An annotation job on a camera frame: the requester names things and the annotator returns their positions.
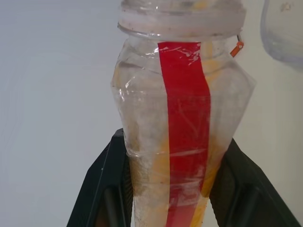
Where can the clear bottle with red tape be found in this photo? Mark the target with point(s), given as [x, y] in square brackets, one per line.
[184, 106]

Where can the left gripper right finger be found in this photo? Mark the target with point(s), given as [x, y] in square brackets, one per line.
[246, 194]

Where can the clear plastic bowl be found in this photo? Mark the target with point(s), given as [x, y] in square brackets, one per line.
[284, 35]

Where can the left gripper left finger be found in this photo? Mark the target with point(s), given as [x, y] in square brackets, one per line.
[104, 189]

